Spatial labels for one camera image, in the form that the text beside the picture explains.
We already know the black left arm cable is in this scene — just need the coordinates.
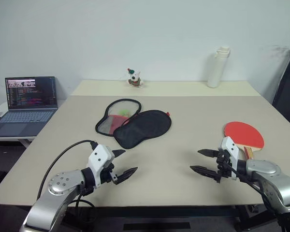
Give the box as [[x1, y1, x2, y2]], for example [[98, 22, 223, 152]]
[[37, 139, 99, 200]]

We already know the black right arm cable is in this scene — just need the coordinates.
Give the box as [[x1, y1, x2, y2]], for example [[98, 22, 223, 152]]
[[226, 164, 290, 232]]

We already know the small white plush toy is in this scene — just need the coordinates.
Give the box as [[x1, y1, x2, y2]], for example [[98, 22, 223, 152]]
[[126, 68, 146, 89]]

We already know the white side desk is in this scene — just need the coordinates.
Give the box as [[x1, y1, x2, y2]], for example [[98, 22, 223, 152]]
[[0, 100, 66, 148]]

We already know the grey open laptop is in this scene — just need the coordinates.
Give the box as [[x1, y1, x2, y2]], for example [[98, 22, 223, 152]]
[[0, 76, 59, 138]]

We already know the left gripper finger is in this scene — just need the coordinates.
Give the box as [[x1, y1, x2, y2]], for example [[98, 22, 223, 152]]
[[112, 149, 127, 158], [116, 166, 139, 186]]

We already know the red table tennis paddle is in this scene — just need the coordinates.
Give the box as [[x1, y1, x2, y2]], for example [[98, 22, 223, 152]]
[[223, 121, 265, 160]]

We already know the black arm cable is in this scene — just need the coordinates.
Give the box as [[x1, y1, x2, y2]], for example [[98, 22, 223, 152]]
[[37, 139, 99, 200], [226, 164, 290, 232]]

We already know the white water bottle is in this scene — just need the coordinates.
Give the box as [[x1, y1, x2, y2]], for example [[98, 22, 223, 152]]
[[207, 45, 231, 88]]

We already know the dark red flat insert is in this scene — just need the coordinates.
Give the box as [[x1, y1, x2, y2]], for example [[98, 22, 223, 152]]
[[105, 114, 129, 132]]

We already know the black paddle case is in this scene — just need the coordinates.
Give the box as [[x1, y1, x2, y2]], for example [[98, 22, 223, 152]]
[[95, 98, 172, 150]]

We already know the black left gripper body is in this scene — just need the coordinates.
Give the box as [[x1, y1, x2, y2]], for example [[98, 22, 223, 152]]
[[100, 163, 119, 186]]

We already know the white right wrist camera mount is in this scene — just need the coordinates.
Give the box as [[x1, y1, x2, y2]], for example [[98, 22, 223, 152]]
[[218, 136, 240, 181]]

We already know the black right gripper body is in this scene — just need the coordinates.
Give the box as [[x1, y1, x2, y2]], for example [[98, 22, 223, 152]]
[[215, 148, 234, 185]]

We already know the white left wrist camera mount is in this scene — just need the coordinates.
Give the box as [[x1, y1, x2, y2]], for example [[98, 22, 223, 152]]
[[88, 144, 116, 189]]

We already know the black table frame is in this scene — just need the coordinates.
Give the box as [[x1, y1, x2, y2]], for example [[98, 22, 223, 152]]
[[62, 205, 280, 232]]

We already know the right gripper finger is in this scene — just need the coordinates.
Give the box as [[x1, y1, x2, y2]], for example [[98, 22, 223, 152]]
[[197, 149, 219, 159], [189, 165, 219, 178]]

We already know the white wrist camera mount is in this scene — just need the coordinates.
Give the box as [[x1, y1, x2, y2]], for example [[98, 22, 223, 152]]
[[88, 144, 116, 189], [218, 136, 240, 181]]

